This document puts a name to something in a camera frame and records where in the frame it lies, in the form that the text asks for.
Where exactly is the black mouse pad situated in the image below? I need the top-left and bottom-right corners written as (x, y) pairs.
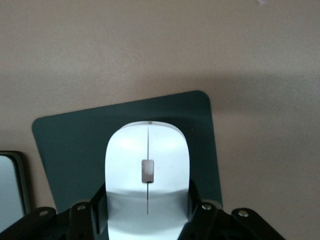
top-left (31, 90), bottom-right (224, 216)

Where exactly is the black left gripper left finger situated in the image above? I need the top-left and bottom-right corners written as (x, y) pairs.
top-left (68, 181), bottom-right (109, 240)

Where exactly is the silver closed laptop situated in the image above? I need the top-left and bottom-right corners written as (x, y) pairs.
top-left (0, 150), bottom-right (31, 216)

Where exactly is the white computer mouse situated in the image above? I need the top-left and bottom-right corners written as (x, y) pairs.
top-left (104, 120), bottom-right (191, 240)

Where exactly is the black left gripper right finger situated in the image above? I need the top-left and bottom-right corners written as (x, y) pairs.
top-left (183, 179), bottom-right (224, 240)

